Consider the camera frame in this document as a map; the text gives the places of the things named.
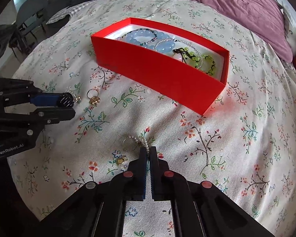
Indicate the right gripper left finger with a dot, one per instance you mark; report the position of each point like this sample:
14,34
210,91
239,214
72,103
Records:
136,177

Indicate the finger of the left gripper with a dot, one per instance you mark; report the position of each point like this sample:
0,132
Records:
46,116
45,99

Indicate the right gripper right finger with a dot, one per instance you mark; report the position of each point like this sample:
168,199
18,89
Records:
157,169

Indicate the grey office chair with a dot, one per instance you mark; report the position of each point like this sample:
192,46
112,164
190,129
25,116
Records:
29,17

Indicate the black bead cluster ornament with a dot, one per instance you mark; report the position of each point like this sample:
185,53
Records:
65,100

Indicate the floral bed sheet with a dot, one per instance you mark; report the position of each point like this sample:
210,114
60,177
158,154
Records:
245,144

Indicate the small gold earring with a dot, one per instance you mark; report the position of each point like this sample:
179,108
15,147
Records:
121,160

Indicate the pink quilted blanket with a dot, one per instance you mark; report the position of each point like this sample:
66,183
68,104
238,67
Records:
265,18

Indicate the red jewelry box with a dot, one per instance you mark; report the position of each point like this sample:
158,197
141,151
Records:
193,88

